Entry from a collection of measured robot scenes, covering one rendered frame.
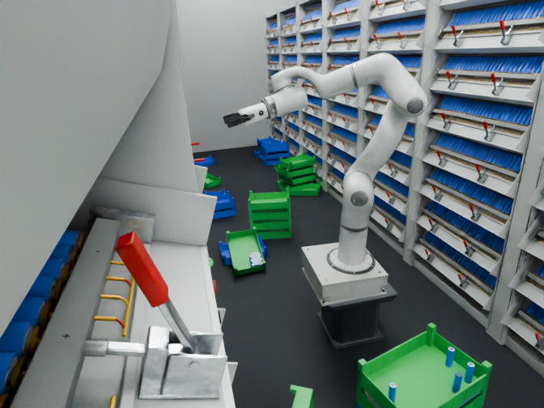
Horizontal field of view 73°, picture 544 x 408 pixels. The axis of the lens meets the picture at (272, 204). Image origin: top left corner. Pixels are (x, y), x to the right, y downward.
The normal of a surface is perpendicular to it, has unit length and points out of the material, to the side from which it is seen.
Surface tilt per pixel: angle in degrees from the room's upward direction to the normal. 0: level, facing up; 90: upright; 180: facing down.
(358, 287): 90
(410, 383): 0
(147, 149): 90
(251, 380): 0
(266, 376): 0
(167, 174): 90
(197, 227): 90
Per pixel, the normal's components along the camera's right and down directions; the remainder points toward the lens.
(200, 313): 0.26, -0.92
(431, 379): -0.06, -0.92
